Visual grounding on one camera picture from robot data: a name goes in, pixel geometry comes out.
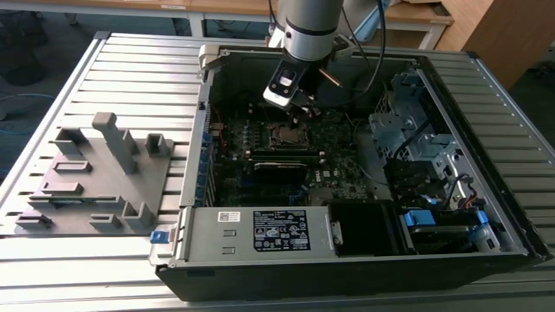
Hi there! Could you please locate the thin metal locking lever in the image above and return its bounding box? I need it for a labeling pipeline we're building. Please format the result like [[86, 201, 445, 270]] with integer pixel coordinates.
[[258, 102, 274, 128]]

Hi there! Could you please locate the metal socket cover frame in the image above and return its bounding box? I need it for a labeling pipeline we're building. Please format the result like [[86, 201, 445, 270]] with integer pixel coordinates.
[[270, 120, 313, 150]]

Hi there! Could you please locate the CPU with silver top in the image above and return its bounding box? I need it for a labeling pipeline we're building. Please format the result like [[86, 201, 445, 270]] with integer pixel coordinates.
[[276, 127, 304, 144]]

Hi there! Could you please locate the CPU socket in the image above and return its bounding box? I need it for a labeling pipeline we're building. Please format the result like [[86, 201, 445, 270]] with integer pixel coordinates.
[[266, 122, 313, 151]]

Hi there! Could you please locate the copper coloured rod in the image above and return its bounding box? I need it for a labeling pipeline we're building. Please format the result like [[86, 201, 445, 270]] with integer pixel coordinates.
[[318, 67, 345, 88]]

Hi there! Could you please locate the metal disk bay cage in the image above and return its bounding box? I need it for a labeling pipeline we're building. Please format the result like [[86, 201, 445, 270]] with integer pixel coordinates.
[[367, 71, 467, 196]]

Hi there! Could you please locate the green motherboard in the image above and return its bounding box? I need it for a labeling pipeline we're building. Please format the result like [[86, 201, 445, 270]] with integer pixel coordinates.
[[206, 103, 391, 209]]

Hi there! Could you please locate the black graphics card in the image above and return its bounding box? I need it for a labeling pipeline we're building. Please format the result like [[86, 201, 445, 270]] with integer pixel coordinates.
[[252, 161, 309, 191]]

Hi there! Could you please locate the silver finned heatsink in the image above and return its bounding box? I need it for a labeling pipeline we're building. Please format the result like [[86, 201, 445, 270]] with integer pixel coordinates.
[[308, 187, 334, 206]]

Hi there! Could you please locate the black power supply label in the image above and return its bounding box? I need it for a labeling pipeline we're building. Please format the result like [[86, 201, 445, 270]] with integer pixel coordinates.
[[252, 209, 312, 251]]

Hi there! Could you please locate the black plastic fan shroud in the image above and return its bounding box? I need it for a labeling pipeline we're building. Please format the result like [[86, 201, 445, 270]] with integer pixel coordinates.
[[322, 198, 408, 258]]

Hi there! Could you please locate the wooden cabinet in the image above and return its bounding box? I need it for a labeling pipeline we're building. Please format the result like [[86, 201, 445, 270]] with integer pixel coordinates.
[[435, 0, 555, 94]]

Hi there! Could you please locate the blue plastic disk carrier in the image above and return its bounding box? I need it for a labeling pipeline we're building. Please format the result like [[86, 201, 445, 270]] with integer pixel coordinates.
[[401, 209, 437, 227]]

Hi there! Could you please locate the silver power supply box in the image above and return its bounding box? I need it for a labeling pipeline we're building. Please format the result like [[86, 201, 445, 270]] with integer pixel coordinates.
[[172, 205, 342, 261]]

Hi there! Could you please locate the dark hard disk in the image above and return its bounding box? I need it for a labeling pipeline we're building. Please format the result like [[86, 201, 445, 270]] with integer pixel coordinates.
[[409, 226, 473, 254]]

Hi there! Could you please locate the grey parts rack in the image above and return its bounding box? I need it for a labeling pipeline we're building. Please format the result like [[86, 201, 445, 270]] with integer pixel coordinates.
[[13, 112, 174, 235]]

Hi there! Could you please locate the black PC case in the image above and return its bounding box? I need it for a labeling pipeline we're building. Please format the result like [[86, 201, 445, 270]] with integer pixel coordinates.
[[149, 44, 553, 303]]

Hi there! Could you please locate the green RAM stick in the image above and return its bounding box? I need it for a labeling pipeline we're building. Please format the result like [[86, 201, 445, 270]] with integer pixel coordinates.
[[48, 196, 98, 207]]

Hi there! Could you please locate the black office chair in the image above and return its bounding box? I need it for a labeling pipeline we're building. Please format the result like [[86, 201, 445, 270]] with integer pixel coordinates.
[[0, 9, 50, 88]]

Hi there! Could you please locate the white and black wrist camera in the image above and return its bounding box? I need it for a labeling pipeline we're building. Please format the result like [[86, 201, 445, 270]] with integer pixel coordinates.
[[261, 60, 310, 108]]

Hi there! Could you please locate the grey case latch handle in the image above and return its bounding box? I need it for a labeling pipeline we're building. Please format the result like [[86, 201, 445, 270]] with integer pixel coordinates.
[[197, 44, 230, 71]]

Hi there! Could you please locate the black power cable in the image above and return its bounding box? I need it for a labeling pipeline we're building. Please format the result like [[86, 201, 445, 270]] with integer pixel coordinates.
[[392, 119, 431, 163]]

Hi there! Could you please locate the coloured wire bundle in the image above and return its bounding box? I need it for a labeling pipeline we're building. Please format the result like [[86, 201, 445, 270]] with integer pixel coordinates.
[[457, 190, 487, 211]]

